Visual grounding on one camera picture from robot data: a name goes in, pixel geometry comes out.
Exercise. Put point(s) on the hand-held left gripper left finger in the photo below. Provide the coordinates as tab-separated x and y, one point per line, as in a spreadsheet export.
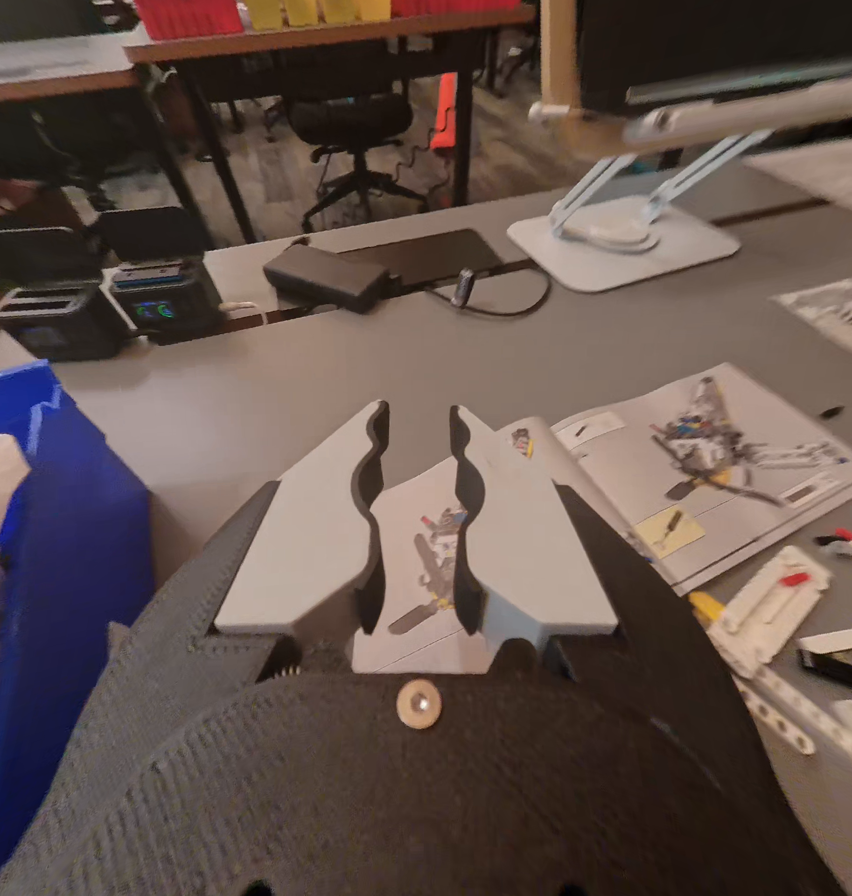
300	553

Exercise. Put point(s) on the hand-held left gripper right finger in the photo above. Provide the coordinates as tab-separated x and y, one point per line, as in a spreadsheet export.
538	560

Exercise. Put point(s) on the lego instruction booklet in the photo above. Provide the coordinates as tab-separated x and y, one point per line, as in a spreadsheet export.
734	511

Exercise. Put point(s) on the yellow lego panel piece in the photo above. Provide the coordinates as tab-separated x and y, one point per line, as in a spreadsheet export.
706	607

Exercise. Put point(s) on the long white lego beam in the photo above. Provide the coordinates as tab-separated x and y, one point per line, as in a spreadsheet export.
776	710

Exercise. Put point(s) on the red black lego piece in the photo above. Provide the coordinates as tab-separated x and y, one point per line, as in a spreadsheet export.
842	539

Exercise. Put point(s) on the blue plastic bin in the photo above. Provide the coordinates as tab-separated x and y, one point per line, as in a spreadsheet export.
69	560

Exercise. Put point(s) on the black power brick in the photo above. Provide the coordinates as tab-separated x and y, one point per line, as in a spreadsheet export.
328	280

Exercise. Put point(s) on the black charger with green display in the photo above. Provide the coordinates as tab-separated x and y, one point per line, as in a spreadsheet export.
160	308

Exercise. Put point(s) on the black silver usb adapter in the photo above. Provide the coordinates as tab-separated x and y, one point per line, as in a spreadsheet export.
462	287

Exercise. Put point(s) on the white screen stand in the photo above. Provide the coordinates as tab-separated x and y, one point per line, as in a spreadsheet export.
678	259

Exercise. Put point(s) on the black battery charger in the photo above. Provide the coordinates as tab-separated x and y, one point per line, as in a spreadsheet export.
48	329

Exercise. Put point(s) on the zebra sticker sheet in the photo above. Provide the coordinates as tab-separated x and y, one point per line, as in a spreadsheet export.
832	315

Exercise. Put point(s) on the black office chair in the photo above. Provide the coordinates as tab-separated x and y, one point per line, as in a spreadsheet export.
349	119

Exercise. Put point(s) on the orange traffic cone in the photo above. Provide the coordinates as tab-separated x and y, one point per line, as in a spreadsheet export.
443	112

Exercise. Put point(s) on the yellow plastic bin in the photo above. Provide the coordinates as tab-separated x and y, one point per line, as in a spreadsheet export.
374	8
263	12
338	10
301	11

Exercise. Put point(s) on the red plastic bin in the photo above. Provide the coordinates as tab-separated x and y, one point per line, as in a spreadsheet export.
188	17
454	7

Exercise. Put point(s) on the white lego frame assembly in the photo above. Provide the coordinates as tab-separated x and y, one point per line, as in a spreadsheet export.
762	616

